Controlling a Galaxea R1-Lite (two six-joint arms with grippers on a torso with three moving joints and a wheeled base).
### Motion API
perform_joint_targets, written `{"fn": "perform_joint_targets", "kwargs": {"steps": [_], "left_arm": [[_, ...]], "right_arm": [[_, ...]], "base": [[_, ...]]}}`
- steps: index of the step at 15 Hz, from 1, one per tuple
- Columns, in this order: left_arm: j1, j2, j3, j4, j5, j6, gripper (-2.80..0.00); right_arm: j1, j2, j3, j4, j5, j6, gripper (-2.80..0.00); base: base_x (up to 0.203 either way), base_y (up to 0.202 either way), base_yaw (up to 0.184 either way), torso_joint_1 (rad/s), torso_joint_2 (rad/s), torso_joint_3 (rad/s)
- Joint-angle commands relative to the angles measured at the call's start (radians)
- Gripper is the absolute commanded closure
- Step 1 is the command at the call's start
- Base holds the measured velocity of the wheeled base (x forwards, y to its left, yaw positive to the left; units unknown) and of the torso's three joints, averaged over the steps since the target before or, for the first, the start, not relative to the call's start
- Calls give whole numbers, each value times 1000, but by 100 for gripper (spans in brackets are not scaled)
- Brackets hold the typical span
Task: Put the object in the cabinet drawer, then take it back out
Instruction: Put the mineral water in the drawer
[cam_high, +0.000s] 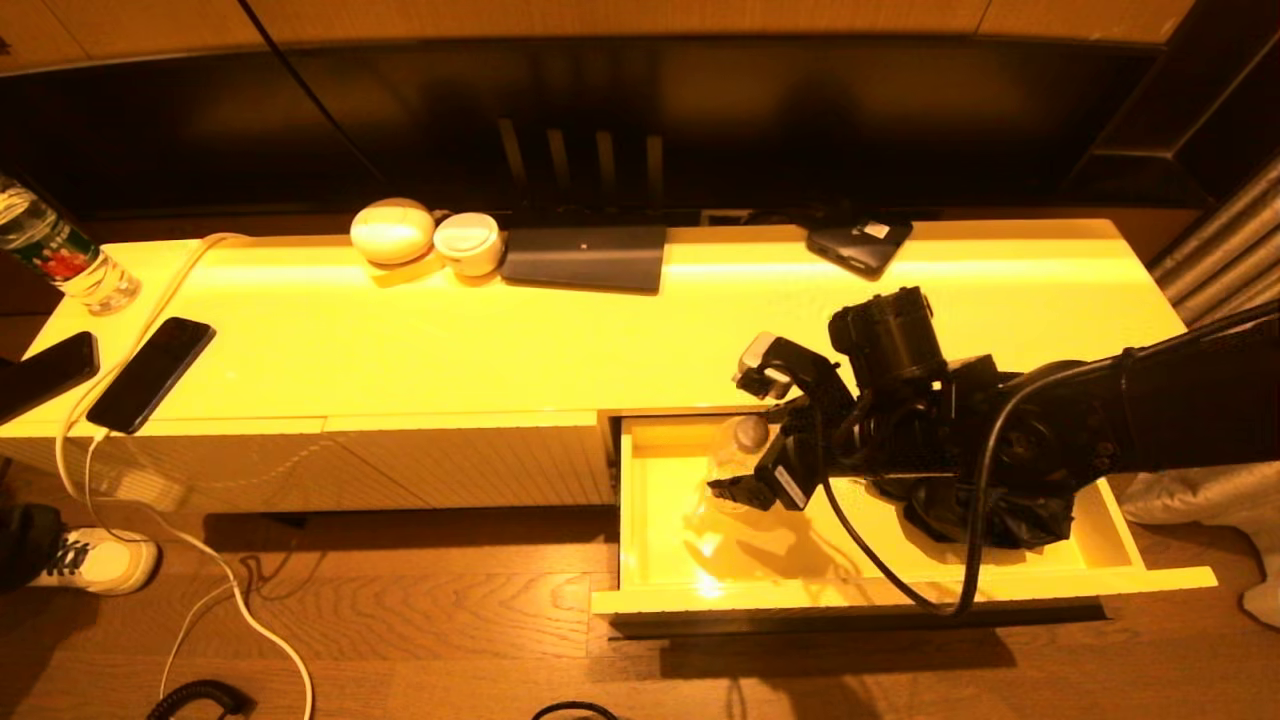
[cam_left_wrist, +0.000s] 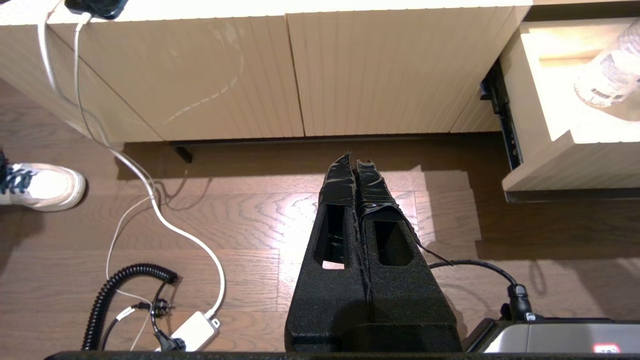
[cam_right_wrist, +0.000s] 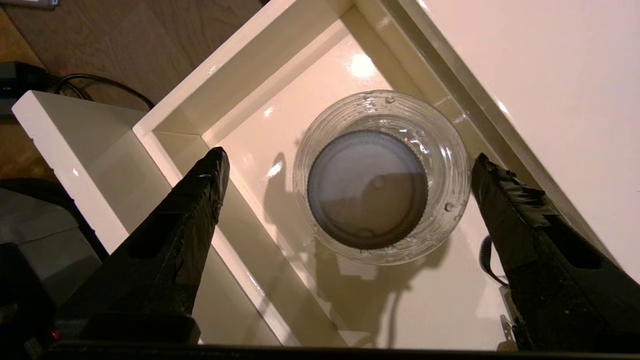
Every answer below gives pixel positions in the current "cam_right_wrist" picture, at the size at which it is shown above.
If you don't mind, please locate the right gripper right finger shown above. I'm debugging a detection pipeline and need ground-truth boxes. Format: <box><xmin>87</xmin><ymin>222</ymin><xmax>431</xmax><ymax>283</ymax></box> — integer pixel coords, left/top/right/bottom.
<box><xmin>471</xmin><ymin>152</ymin><xmax>640</xmax><ymax>352</ymax></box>

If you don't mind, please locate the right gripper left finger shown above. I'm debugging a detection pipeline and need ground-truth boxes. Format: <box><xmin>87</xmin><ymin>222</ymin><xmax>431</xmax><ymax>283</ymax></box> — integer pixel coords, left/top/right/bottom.
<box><xmin>59</xmin><ymin>146</ymin><xmax>231</xmax><ymax>346</ymax></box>

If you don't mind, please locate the clear bottle with white cap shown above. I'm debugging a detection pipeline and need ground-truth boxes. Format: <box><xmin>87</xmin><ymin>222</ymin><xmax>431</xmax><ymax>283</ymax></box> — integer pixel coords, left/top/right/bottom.
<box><xmin>292</xmin><ymin>90</ymin><xmax>472</xmax><ymax>266</ymax></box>

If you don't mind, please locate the cream white drawer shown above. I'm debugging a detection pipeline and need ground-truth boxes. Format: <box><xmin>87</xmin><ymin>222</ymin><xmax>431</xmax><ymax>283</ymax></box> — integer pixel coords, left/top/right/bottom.
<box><xmin>12</xmin><ymin>0</ymin><xmax>616</xmax><ymax>351</ymax></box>

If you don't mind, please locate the grey black robot base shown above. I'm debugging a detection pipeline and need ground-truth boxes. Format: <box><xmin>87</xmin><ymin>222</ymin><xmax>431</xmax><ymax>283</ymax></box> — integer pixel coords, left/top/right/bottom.
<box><xmin>0</xmin><ymin>177</ymin><xmax>108</xmax><ymax>346</ymax></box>

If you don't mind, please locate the black rectangular device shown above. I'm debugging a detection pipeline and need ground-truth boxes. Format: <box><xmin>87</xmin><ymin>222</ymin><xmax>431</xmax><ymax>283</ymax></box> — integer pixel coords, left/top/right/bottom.
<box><xmin>0</xmin><ymin>61</ymin><xmax>51</xmax><ymax>118</ymax></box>

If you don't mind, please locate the black floor cable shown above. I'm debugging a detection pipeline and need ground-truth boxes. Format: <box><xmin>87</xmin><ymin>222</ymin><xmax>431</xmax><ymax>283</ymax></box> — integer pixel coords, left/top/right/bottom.
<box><xmin>52</xmin><ymin>74</ymin><xmax>156</xmax><ymax>111</ymax></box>

